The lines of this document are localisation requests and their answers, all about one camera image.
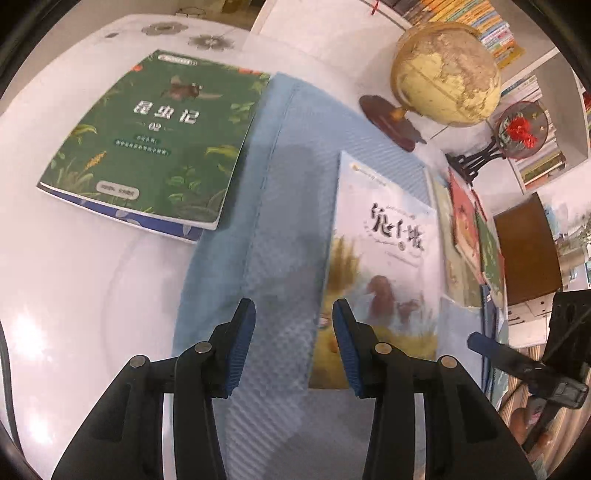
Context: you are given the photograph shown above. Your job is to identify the green cabbage insect book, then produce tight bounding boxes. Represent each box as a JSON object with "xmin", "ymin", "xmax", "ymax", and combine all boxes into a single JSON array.
[{"xmin": 475, "ymin": 208, "xmax": 505, "ymax": 303}]

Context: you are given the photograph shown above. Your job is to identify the pale green book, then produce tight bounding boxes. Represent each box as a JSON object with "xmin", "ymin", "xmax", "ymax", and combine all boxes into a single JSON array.
[{"xmin": 430, "ymin": 168, "xmax": 485, "ymax": 309}]

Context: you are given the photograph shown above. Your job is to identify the light blue textured mat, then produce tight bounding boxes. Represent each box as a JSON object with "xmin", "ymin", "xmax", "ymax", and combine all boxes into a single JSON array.
[{"xmin": 172, "ymin": 71, "xmax": 485, "ymax": 480}]

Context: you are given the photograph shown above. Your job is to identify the brown wooden cabinet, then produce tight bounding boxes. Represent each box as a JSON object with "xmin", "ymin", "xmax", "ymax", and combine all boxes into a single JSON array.
[{"xmin": 493, "ymin": 193, "xmax": 565, "ymax": 306}]

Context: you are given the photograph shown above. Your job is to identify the navy rabbit book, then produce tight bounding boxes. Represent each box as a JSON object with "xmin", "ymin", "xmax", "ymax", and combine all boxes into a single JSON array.
[{"xmin": 37, "ymin": 182, "xmax": 218, "ymax": 244}]

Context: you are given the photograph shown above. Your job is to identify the green beetle insect book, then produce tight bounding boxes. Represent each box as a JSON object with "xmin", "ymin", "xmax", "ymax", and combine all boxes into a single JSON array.
[{"xmin": 37, "ymin": 50, "xmax": 271, "ymax": 230}]

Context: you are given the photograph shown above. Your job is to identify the pale blue picture book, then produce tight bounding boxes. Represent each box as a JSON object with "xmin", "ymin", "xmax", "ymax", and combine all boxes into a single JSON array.
[{"xmin": 308, "ymin": 150, "xmax": 440, "ymax": 389}]

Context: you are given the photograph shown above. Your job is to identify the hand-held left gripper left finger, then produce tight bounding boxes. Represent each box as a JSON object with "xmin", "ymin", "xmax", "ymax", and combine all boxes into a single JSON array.
[{"xmin": 51, "ymin": 298, "xmax": 257, "ymax": 480}]

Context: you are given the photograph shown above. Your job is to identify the person's right hand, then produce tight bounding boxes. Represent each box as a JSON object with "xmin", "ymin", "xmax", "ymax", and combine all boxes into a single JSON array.
[{"xmin": 508, "ymin": 406, "xmax": 557, "ymax": 462}]

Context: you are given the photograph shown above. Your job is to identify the round red flower embroidered fan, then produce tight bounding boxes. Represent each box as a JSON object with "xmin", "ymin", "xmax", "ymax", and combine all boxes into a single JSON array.
[{"xmin": 495, "ymin": 100, "xmax": 551, "ymax": 160}]

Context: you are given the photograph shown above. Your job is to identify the red poet book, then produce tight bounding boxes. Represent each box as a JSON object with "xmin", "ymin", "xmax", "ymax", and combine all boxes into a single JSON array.
[{"xmin": 447, "ymin": 167, "xmax": 488, "ymax": 284}]

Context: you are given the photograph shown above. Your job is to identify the grey flower table sticker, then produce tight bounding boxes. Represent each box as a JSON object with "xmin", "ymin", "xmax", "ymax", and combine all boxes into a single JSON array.
[
  {"xmin": 189, "ymin": 34, "xmax": 236, "ymax": 49},
  {"xmin": 141, "ymin": 23, "xmax": 186, "ymax": 36}
]

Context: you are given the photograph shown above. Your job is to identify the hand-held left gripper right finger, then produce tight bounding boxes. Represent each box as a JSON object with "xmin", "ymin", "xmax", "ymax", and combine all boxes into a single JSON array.
[{"xmin": 332, "ymin": 298, "xmax": 536, "ymax": 480}]

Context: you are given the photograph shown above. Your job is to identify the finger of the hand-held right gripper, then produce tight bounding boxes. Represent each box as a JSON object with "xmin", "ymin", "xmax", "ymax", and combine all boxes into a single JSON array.
[{"xmin": 467, "ymin": 332, "xmax": 555, "ymax": 393}]

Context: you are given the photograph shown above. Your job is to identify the antique globe on wooden base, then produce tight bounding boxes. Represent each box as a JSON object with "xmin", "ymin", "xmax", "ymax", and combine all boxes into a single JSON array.
[{"xmin": 359, "ymin": 22, "xmax": 502, "ymax": 153}]

